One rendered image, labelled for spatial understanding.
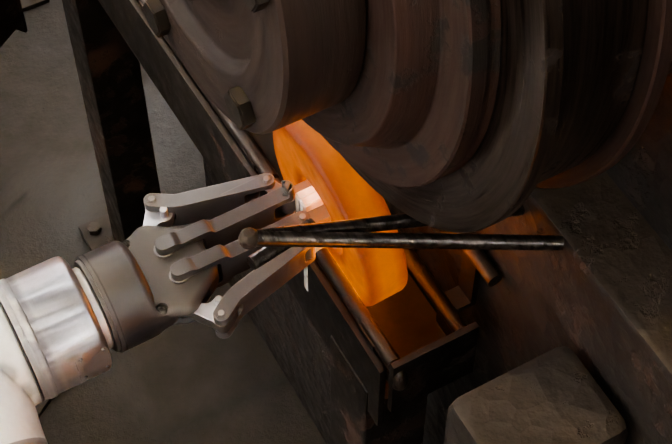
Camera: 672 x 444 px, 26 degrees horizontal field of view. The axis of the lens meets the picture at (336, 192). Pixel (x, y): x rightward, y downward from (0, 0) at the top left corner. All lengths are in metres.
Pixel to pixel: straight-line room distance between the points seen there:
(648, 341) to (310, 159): 0.28
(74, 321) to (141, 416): 0.87
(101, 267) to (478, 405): 0.28
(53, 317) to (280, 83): 0.34
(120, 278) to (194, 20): 0.23
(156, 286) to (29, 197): 1.05
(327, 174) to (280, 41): 0.34
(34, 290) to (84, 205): 1.05
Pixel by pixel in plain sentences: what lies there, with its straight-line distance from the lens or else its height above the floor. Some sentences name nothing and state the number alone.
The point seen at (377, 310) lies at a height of 0.66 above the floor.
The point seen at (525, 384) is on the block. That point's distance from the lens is 0.97.
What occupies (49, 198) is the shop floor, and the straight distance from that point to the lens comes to 2.08.
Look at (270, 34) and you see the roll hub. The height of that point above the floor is 1.12.
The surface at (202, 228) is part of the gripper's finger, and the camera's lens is 1.06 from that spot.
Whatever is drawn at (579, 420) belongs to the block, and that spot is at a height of 0.80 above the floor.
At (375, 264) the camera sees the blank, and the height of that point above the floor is 0.78.
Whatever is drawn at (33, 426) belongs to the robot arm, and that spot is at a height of 0.77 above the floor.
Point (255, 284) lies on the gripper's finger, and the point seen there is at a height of 0.78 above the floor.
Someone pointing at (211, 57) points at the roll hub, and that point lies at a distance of 0.84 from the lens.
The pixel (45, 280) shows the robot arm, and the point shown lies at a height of 0.81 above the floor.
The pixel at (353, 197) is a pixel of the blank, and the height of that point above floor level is 0.82.
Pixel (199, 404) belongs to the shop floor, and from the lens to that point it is 1.87.
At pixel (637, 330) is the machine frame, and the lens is 0.92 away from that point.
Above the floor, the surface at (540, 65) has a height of 1.16.
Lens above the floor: 1.65
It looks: 54 degrees down
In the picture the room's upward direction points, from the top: straight up
